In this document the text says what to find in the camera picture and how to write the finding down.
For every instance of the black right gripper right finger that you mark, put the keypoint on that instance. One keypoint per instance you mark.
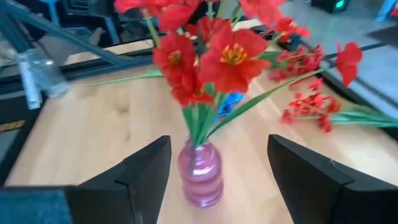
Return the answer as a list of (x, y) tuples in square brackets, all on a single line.
[(311, 186)]

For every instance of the green plant stems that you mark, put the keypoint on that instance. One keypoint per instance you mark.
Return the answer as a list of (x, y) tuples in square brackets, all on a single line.
[(230, 99)]

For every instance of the black device with green light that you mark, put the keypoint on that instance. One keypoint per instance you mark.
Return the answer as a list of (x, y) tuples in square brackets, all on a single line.
[(323, 4)]

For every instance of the red poppy flower bunch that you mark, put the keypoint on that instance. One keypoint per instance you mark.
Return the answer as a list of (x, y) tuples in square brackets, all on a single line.
[(231, 62)]

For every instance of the clear glass vase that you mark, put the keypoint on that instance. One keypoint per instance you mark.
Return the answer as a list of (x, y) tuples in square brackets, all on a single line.
[(43, 74)]

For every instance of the dark floor mat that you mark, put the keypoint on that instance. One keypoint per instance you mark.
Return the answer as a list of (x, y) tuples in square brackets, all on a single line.
[(385, 35)]

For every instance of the pink ribbed glass vase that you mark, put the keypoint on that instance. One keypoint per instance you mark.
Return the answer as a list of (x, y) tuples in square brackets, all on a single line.
[(202, 174)]

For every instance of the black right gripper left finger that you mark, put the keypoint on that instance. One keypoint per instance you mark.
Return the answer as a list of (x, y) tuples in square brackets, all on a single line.
[(140, 186)]

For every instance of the red small-blossom flower sprig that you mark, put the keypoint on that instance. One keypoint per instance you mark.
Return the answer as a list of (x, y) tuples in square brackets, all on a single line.
[(298, 63), (311, 102)]

